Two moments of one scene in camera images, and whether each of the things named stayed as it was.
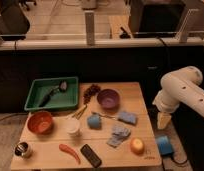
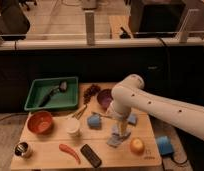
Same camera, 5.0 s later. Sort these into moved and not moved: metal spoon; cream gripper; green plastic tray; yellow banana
Moved: cream gripper
Not moved: metal spoon; green plastic tray; yellow banana
